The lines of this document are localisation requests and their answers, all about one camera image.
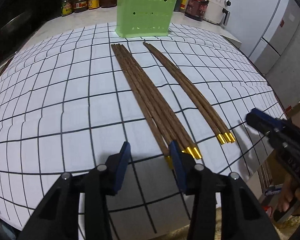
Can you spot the person's right hand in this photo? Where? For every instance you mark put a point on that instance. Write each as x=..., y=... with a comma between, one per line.
x=287, y=192

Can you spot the silver refrigerator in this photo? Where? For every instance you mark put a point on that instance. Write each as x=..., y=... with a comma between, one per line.
x=277, y=30

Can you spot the white grid mat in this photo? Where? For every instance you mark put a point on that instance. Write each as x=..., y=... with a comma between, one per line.
x=65, y=105

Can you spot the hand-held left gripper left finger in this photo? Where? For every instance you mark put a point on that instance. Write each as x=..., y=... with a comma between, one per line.
x=123, y=160

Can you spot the white air fryer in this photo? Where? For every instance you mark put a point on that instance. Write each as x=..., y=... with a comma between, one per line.
x=218, y=5

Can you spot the black wok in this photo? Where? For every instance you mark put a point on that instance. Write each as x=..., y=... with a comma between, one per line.
x=15, y=21

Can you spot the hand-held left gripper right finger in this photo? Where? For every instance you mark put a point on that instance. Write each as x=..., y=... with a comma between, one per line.
x=176, y=160

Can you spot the green plastic utensil holder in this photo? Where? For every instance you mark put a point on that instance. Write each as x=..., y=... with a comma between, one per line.
x=145, y=12

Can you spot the green-label glass jar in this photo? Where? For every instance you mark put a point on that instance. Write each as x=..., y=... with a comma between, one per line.
x=66, y=7

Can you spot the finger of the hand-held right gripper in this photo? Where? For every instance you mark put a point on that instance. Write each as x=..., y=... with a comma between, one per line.
x=270, y=117
x=258, y=125

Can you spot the bundle of wooden chopsticks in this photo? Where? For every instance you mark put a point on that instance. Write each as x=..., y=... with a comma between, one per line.
x=145, y=92

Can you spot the dark soy sauce bottle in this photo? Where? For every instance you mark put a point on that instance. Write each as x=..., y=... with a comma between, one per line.
x=197, y=7

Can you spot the blue and white tool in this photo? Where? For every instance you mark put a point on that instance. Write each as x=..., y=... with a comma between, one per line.
x=272, y=191

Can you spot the red-lid sauce jar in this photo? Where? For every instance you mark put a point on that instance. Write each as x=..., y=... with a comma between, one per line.
x=80, y=3

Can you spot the yellow-label small jar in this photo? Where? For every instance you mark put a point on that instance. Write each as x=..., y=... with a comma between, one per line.
x=93, y=2

